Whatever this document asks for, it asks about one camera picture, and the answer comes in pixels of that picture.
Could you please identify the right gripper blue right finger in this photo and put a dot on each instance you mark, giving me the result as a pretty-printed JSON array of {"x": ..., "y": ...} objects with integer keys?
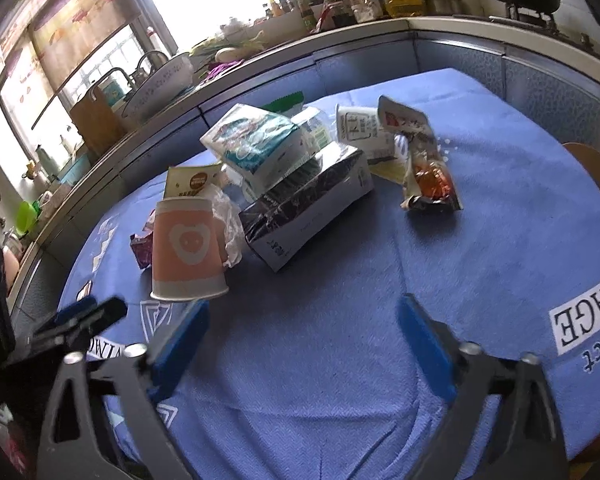
[{"x": 432, "y": 344}]

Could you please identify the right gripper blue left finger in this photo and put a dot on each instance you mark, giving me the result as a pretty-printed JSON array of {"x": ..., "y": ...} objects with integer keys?
[{"x": 170, "y": 356}]

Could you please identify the blue white milk carton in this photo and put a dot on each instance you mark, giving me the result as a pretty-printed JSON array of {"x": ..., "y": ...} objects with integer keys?
[{"x": 279, "y": 223}]

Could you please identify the grey kitchen counter cabinets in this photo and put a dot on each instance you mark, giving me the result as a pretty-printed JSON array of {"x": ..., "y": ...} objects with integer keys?
[{"x": 554, "y": 82}]

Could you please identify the orange paper cup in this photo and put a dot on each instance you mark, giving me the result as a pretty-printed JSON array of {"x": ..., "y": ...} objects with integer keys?
[{"x": 186, "y": 261}]

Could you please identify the small purple wrapper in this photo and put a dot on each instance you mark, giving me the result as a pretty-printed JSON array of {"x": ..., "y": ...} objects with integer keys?
[{"x": 141, "y": 246}]

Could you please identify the blue printed tablecloth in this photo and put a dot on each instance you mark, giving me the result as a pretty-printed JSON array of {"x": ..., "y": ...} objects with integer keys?
[{"x": 304, "y": 373}]

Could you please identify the green plastic cup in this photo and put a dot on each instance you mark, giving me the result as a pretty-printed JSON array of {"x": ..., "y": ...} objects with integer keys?
[{"x": 26, "y": 217}]

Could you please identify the crumpled clear plastic wrap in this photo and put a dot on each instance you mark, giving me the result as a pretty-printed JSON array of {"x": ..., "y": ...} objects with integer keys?
[{"x": 229, "y": 230}]

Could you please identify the orange black snack bag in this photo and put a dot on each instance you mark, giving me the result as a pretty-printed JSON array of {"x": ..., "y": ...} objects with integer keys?
[{"x": 427, "y": 184}]

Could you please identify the white teal sponge pack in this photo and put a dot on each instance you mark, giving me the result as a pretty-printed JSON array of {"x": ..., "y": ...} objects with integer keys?
[{"x": 261, "y": 146}]

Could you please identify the white printed paper package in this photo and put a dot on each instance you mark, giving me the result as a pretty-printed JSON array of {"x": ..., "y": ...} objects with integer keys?
[{"x": 360, "y": 127}]

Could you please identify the wooden cutting board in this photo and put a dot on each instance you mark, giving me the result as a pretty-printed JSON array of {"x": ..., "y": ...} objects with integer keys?
[{"x": 96, "y": 122}]

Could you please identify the white oval basin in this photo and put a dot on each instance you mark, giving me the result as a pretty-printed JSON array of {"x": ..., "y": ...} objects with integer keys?
[{"x": 161, "y": 88}]

